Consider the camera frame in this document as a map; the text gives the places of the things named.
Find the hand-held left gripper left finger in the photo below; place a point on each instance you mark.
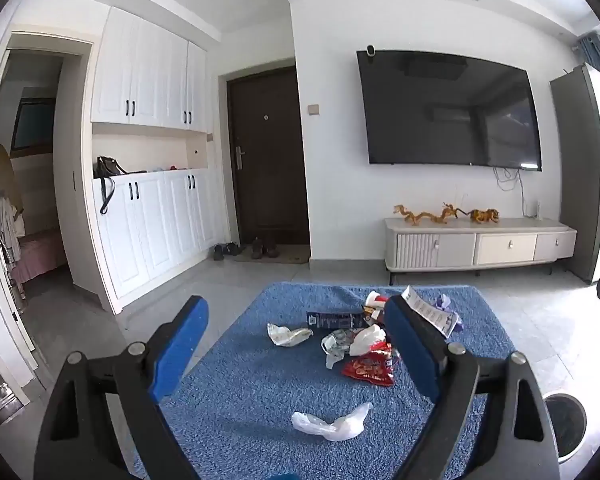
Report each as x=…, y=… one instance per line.
x=180, y=345

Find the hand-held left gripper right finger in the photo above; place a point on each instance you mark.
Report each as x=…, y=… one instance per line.
x=410, y=345

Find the white paper leaflet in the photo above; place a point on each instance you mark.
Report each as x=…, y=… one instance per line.
x=430, y=312

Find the white paper ball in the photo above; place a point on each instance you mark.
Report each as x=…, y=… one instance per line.
x=367, y=337

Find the red snack packet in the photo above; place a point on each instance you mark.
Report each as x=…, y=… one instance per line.
x=367, y=367

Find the purple wrapper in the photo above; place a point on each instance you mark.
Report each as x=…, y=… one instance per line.
x=444, y=302

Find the printed wrapper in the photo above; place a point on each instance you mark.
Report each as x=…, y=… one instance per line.
x=332, y=345

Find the dark blue packet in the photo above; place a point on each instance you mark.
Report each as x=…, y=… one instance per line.
x=330, y=319

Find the translucent plastic bag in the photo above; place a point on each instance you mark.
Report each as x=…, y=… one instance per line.
x=330, y=425

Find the white trash bin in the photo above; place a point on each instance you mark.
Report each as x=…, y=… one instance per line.
x=565, y=425

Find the blue fuzzy blanket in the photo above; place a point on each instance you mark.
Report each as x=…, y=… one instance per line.
x=255, y=385

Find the dark shoes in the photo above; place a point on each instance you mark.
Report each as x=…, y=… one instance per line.
x=225, y=251

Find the white television cabinet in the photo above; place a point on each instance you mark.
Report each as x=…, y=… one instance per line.
x=480, y=247

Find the long golden dragon figurine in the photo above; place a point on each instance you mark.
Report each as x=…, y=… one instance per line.
x=417, y=217

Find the brown shoes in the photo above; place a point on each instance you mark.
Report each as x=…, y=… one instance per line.
x=265, y=249

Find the grey refrigerator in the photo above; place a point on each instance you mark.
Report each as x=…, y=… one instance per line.
x=580, y=170

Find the small golden dragon figurine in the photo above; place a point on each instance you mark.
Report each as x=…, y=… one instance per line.
x=452, y=211

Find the golden tiger figurine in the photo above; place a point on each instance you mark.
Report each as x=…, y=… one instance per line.
x=484, y=216

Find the pink bed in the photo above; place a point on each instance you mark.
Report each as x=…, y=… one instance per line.
x=40, y=255

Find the small red items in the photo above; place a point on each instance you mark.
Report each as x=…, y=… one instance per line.
x=172, y=167

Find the black handbag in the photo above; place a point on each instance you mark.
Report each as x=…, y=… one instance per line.
x=107, y=166

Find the dark brown door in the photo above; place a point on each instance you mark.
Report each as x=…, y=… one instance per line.
x=267, y=160

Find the hanging clothes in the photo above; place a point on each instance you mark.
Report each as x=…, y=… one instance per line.
x=5, y=210

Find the blue curtain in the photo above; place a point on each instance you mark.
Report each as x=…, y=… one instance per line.
x=594, y=55

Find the white hallway cabinet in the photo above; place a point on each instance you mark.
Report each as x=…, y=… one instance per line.
x=150, y=75

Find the black wall television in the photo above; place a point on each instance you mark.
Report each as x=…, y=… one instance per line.
x=445, y=110

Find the beige light switch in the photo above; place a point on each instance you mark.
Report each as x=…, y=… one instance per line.
x=313, y=109

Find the small white camera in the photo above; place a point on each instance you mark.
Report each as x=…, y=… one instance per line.
x=371, y=50

